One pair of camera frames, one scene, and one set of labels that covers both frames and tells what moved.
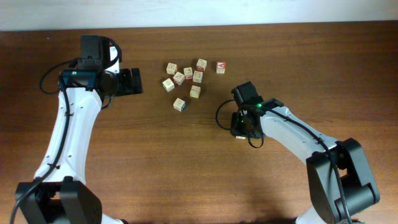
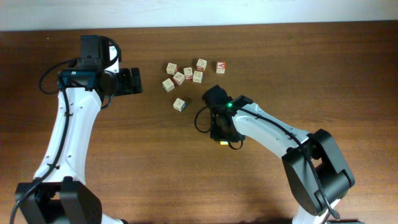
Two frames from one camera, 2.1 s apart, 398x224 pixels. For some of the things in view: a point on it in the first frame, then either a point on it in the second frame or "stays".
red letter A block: (221, 67) stays
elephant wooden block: (201, 65) stays
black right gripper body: (239, 127) → (218, 134)
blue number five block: (180, 104) stays
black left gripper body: (124, 85) stays
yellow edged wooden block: (194, 91) → (224, 143)
